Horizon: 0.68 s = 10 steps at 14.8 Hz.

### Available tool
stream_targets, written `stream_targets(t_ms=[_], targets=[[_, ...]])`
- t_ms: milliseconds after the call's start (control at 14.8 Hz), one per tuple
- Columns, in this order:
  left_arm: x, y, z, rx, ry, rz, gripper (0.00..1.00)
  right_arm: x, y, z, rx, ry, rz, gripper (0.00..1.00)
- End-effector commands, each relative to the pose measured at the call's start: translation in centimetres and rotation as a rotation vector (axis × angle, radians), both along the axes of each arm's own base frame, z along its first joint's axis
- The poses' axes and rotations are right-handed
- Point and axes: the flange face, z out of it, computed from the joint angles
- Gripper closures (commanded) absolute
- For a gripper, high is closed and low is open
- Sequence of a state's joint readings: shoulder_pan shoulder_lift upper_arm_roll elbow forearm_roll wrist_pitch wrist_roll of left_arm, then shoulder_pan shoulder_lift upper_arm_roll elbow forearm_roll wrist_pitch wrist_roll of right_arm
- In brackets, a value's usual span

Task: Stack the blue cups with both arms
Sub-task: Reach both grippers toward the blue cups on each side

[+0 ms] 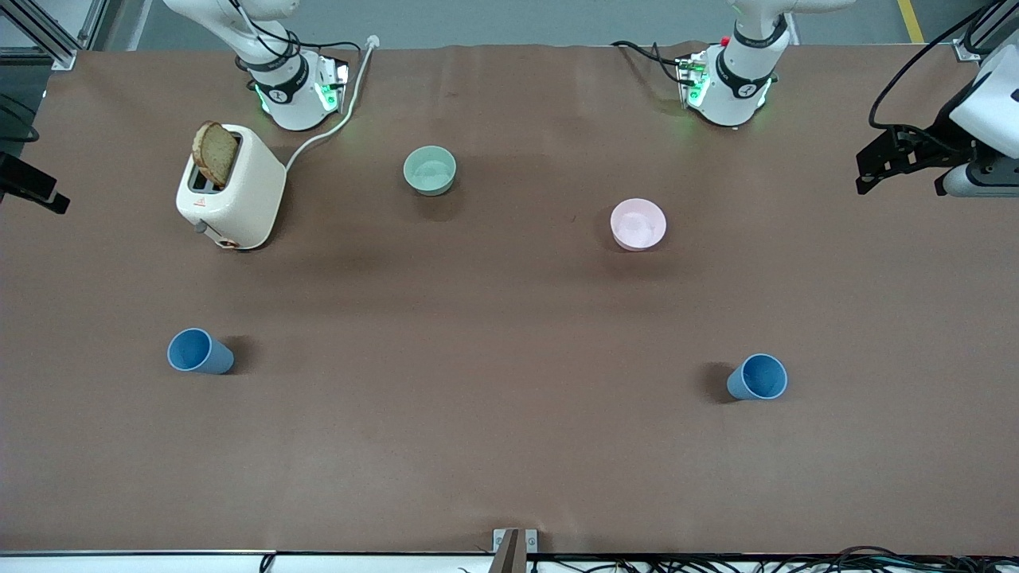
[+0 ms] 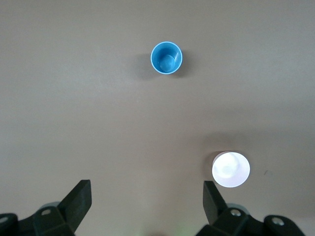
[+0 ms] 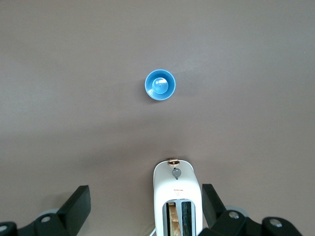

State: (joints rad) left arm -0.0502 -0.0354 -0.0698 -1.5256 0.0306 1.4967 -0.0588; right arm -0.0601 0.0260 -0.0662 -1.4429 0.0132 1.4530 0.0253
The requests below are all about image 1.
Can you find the pink bowl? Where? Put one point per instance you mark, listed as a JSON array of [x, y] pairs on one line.
[[638, 224]]

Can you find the cream white toaster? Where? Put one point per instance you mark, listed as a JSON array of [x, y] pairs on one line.
[[247, 195]]

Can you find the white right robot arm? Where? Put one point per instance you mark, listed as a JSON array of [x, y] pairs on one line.
[[283, 95]]

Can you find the brown bread slice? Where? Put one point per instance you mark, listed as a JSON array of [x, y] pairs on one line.
[[215, 155]]

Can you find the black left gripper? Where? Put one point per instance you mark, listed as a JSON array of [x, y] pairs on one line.
[[936, 135]]

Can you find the aluminium frame profile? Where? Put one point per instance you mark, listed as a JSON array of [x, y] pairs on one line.
[[48, 36], [983, 36]]

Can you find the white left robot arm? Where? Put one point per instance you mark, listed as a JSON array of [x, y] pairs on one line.
[[736, 87]]

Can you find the metal base connector plate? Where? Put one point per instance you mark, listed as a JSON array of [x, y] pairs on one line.
[[694, 79], [333, 83]]

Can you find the mint green bowl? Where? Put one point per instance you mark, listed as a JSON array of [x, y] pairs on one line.
[[430, 169]]

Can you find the blue plastic cup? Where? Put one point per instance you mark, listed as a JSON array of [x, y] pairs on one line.
[[191, 350], [760, 376]]

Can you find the metal table edge bracket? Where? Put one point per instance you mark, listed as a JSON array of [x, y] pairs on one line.
[[514, 549]]

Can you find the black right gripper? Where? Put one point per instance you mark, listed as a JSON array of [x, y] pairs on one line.
[[24, 182]]

